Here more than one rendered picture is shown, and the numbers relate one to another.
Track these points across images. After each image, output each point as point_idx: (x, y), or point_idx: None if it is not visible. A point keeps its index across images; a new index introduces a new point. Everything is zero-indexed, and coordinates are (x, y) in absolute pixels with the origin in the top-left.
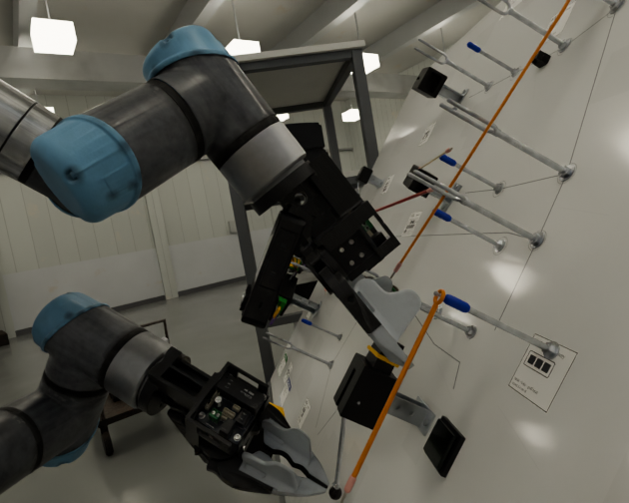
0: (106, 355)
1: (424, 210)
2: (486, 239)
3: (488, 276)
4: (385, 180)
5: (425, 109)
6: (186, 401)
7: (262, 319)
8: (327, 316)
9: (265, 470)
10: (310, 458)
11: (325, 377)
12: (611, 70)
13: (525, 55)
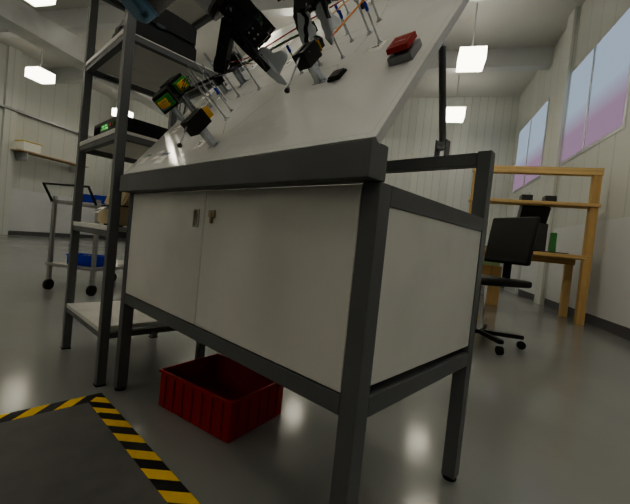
0: None
1: None
2: (349, 34)
3: (348, 47)
4: (250, 66)
5: (281, 39)
6: (247, 6)
7: None
8: None
9: (269, 58)
10: (280, 71)
11: (222, 124)
12: (392, 2)
13: (352, 9)
